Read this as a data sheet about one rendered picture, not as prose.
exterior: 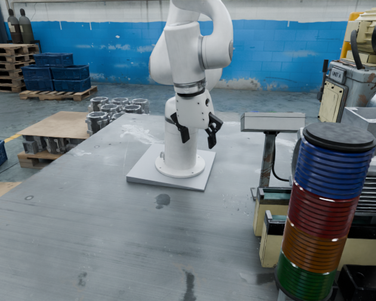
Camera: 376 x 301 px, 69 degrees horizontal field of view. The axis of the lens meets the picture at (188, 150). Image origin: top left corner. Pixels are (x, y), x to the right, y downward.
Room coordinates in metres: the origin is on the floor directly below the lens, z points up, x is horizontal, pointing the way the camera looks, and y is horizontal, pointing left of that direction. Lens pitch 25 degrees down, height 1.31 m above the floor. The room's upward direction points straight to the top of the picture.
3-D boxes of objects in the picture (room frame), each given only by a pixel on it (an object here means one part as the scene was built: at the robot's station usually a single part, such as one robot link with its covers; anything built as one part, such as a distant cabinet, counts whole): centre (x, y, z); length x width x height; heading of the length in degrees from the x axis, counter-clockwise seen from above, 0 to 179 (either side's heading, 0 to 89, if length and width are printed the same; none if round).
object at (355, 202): (0.23, -0.14, 1.14); 0.06 x 0.06 x 0.04
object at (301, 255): (0.23, -0.14, 1.10); 0.06 x 0.06 x 0.04
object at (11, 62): (6.20, 3.97, 0.45); 1.26 x 0.86 x 0.89; 77
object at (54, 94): (5.45, 2.54, 0.39); 1.20 x 0.80 x 0.79; 85
